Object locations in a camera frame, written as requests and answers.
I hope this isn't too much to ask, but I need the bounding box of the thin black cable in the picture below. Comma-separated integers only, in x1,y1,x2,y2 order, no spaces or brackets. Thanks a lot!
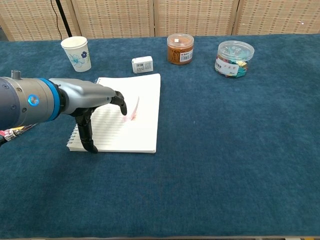
50,0,63,41

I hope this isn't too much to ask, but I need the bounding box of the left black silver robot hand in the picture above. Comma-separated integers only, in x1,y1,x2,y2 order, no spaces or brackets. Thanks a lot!
48,77,128,154

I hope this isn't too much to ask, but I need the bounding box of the small white box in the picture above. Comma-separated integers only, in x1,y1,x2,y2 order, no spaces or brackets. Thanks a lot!
131,55,154,75

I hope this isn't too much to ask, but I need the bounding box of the clear jar of binder clips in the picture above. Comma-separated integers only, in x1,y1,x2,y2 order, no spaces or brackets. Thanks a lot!
214,40,255,79

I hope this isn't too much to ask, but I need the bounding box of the white flower-print paper cup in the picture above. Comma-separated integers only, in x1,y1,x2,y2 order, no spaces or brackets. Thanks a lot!
60,36,92,73

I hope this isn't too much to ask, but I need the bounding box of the brown-filled clear plastic jar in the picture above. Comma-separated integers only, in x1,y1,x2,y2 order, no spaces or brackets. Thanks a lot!
166,33,195,66

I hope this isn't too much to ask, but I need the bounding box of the blue table cloth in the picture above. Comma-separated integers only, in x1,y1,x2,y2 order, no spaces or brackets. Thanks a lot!
0,34,320,240

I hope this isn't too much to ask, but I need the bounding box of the bamboo folding screen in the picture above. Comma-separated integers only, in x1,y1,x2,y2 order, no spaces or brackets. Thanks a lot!
0,0,320,42

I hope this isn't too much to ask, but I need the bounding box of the black tripod stand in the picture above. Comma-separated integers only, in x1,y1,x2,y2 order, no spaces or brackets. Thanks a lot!
54,0,73,39

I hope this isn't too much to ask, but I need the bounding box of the white spiral notebook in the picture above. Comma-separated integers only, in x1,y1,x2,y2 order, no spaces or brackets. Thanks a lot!
66,73,161,154

